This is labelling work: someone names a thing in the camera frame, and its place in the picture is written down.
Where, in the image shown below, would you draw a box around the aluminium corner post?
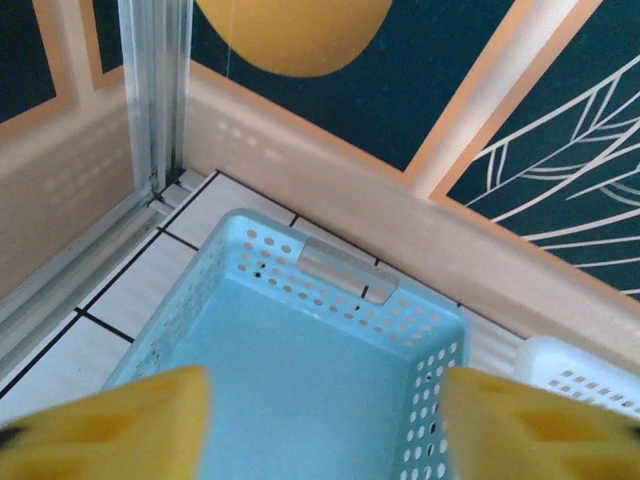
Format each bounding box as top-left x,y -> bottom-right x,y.
117,0 -> 195,204

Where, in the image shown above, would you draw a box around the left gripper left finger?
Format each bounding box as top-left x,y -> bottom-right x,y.
0,364 -> 212,480

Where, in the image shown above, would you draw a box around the aluminium table side rail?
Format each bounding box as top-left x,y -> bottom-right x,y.
0,174 -> 206,381

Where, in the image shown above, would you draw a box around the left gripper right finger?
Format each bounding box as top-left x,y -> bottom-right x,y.
442,368 -> 640,480

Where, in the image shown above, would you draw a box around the white plastic basket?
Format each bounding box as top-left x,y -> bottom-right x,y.
512,334 -> 640,419

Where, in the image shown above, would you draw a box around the light blue plastic basket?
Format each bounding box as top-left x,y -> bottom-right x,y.
102,207 -> 474,480

